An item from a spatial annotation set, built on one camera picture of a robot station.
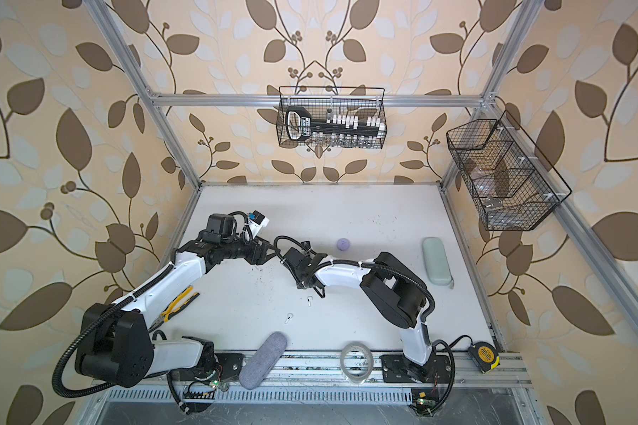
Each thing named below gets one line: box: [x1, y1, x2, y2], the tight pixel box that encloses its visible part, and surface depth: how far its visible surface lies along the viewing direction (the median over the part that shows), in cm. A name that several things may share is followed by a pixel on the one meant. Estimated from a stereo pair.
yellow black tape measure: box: [467, 340, 501, 374], surface depth 75 cm
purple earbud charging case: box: [336, 238, 351, 252], surface depth 101 cm
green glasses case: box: [421, 237, 455, 290], surface depth 98 cm
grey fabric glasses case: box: [238, 331, 288, 391], surface depth 75 cm
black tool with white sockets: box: [285, 106, 387, 141], surface depth 84 cm
